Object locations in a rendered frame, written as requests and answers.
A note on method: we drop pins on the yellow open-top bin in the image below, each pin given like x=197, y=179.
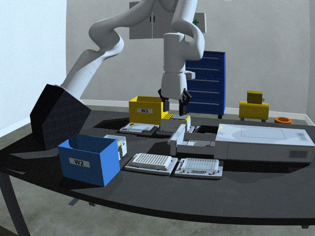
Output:
x=146, y=110

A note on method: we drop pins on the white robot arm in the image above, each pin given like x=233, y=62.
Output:
x=176, y=49

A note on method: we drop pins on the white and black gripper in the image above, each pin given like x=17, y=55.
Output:
x=174, y=86

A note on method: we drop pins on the blue open-top bin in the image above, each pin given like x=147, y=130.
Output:
x=90, y=159

